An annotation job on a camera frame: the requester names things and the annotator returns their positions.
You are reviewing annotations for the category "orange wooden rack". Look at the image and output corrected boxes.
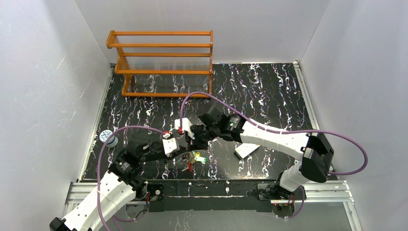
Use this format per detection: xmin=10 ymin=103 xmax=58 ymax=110
xmin=106 ymin=30 xmax=214 ymax=98

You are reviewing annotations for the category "white card box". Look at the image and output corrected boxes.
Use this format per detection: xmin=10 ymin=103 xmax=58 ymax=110
xmin=234 ymin=143 xmax=260 ymax=159

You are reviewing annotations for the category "red white key ring bundle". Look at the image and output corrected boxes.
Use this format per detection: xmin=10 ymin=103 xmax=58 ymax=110
xmin=180 ymin=151 xmax=207 ymax=173

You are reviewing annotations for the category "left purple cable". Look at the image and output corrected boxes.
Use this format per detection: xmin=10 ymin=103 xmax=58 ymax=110
xmin=96 ymin=125 xmax=169 ymax=231

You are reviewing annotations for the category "blue white round tin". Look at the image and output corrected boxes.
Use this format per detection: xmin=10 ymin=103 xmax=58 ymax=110
xmin=99 ymin=129 xmax=118 ymax=148

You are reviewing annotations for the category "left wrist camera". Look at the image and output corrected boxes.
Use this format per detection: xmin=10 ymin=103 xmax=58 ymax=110
xmin=162 ymin=131 xmax=180 ymax=157

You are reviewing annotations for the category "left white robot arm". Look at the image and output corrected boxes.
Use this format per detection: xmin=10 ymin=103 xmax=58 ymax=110
xmin=49 ymin=141 xmax=190 ymax=231

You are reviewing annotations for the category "aluminium frame rail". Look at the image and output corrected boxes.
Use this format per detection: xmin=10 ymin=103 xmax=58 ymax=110
xmin=293 ymin=60 xmax=362 ymax=231

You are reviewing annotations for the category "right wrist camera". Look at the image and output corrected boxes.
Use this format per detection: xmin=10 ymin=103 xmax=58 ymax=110
xmin=174 ymin=118 xmax=194 ymax=140

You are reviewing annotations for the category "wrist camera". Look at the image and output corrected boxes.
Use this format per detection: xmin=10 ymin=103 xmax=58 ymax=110
xmin=174 ymin=118 xmax=194 ymax=140
xmin=162 ymin=131 xmax=180 ymax=157

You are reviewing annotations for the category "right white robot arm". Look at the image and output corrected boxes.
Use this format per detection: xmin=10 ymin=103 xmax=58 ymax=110
xmin=178 ymin=105 xmax=334 ymax=194

